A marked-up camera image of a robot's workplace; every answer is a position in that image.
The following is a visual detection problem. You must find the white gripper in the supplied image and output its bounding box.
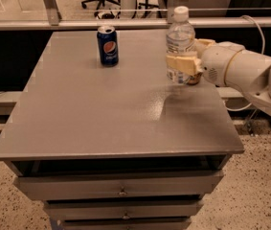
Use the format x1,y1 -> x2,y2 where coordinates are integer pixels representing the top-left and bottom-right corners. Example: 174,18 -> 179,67
166,38 -> 245,86

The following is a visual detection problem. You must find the clear plastic water bottle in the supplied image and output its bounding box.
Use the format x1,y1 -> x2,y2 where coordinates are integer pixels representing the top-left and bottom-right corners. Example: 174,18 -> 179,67
166,6 -> 195,84

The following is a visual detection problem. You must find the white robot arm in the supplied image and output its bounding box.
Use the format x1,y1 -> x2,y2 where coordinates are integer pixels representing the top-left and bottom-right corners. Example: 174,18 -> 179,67
166,39 -> 271,116

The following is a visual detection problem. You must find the orange soda can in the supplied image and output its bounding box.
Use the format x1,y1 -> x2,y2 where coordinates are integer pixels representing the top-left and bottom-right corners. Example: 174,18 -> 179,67
187,73 -> 202,85

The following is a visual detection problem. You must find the blue Pepsi can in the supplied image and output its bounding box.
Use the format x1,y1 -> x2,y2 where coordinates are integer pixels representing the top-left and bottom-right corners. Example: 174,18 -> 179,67
97,25 -> 119,67

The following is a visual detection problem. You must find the top grey drawer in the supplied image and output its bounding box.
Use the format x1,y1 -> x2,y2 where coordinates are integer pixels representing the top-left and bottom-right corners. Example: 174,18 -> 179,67
14,171 -> 223,200

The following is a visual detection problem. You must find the grey drawer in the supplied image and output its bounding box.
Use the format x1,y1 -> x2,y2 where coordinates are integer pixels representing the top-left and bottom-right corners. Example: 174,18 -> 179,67
14,171 -> 223,200
45,199 -> 203,220
62,218 -> 191,230

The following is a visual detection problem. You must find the grey drawer cabinet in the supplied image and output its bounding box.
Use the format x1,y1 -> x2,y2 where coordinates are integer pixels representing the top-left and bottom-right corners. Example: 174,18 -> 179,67
0,28 -> 246,230

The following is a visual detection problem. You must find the middle grey drawer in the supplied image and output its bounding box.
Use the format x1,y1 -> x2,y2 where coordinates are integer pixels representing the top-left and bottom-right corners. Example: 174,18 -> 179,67
45,199 -> 203,220

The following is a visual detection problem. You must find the bottom grey drawer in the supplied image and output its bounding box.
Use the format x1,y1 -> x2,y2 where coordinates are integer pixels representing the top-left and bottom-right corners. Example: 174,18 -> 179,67
62,218 -> 191,230

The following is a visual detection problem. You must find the white cable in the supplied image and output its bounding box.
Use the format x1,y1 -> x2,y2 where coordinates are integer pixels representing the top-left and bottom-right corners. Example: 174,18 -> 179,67
222,14 -> 267,113

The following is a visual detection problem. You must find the metal window frame rail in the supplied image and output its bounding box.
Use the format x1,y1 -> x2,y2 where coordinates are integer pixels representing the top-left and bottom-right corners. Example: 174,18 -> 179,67
0,0 -> 271,31

